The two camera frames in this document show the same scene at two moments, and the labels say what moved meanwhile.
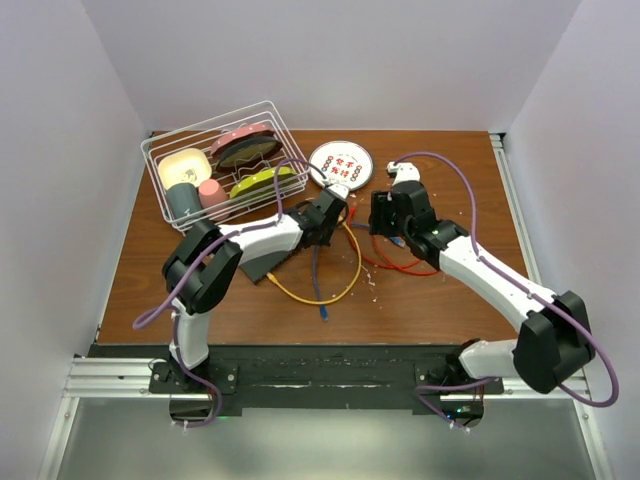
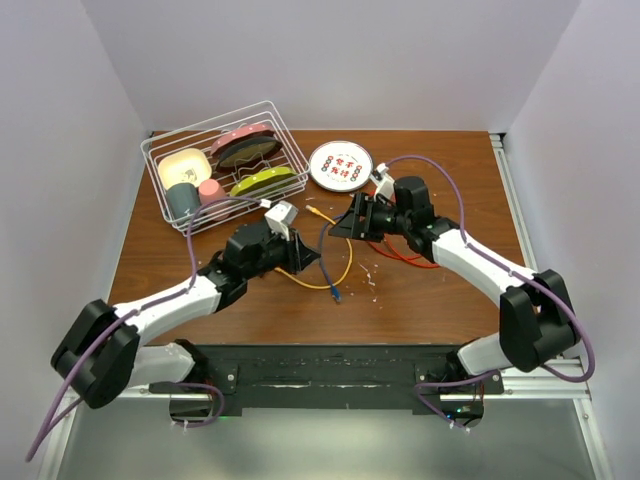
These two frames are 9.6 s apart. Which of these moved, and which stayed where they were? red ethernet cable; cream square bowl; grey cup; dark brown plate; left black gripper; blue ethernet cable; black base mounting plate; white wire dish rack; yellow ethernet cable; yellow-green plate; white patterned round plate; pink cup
Moved: yellow ethernet cable; blue ethernet cable; red ethernet cable; left black gripper
Stayed: yellow-green plate; cream square bowl; white patterned round plate; dark brown plate; grey cup; black base mounting plate; white wire dish rack; pink cup
